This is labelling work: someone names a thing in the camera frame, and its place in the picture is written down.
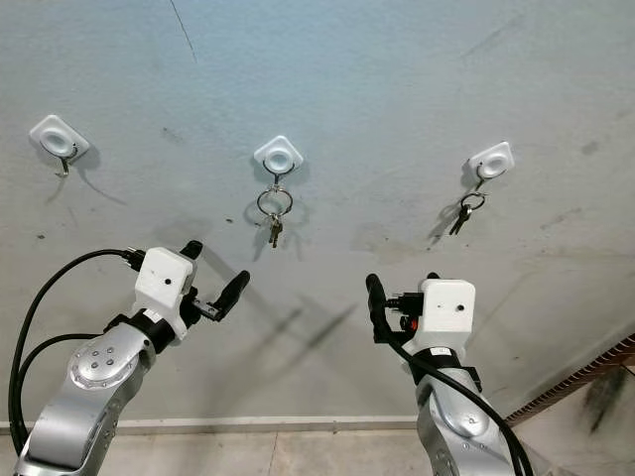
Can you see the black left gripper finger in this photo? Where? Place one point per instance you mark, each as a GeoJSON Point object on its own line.
{"type": "Point", "coordinates": [234, 289]}
{"type": "Point", "coordinates": [190, 250]}

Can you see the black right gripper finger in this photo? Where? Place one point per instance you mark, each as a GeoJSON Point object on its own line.
{"type": "Point", "coordinates": [378, 299]}
{"type": "Point", "coordinates": [431, 277]}

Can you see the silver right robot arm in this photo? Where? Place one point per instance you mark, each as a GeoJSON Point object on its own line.
{"type": "Point", "coordinates": [461, 416]}

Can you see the maroon tiled doorway edging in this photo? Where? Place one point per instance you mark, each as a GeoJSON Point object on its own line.
{"type": "Point", "coordinates": [575, 380]}

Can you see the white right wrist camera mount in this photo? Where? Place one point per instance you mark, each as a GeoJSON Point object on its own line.
{"type": "Point", "coordinates": [448, 307]}

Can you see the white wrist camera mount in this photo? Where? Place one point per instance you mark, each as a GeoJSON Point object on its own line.
{"type": "Point", "coordinates": [448, 307]}
{"type": "Point", "coordinates": [164, 281]}

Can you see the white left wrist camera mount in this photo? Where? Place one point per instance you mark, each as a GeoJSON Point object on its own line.
{"type": "Point", "coordinates": [164, 281]}

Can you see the white square wall hook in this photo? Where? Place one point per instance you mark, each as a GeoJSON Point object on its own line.
{"type": "Point", "coordinates": [493, 160]}
{"type": "Point", "coordinates": [59, 137]}
{"type": "Point", "coordinates": [278, 156]}

